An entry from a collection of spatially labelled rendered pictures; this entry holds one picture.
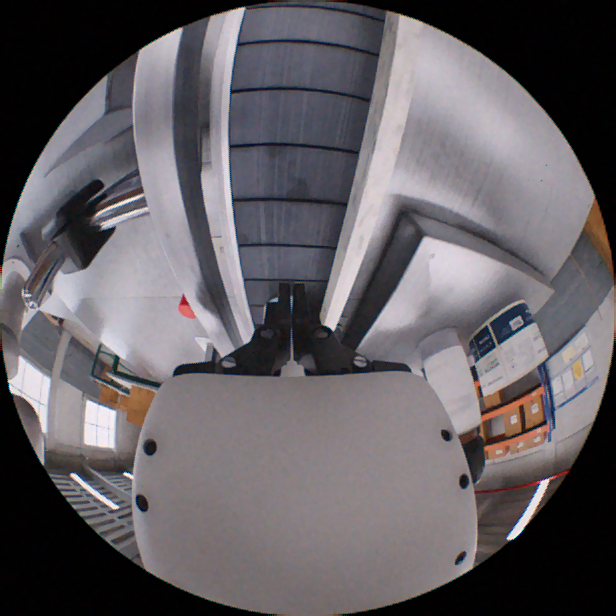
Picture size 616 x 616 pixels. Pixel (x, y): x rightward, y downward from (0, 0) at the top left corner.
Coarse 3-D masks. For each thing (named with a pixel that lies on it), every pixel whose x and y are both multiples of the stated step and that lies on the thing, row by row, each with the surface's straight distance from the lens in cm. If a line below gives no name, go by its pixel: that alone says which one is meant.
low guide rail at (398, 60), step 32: (384, 32) 14; (416, 32) 12; (384, 64) 11; (416, 64) 11; (384, 96) 10; (384, 128) 10; (384, 160) 10; (352, 192) 12; (384, 192) 10; (352, 224) 11; (352, 256) 12
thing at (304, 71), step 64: (320, 0) 17; (256, 64) 13; (320, 64) 13; (256, 128) 13; (320, 128) 13; (256, 192) 14; (320, 192) 13; (256, 256) 16; (320, 256) 16; (256, 320) 24
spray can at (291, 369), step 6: (276, 294) 19; (270, 300) 19; (276, 300) 19; (264, 306) 20; (264, 312) 20; (288, 366) 15; (294, 366) 15; (300, 366) 16; (282, 372) 15; (288, 372) 15; (294, 372) 15; (300, 372) 15
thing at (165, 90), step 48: (144, 48) 6; (192, 48) 6; (144, 96) 6; (192, 96) 6; (144, 144) 6; (192, 144) 6; (192, 192) 6; (192, 240) 6; (192, 288) 7; (240, 336) 12
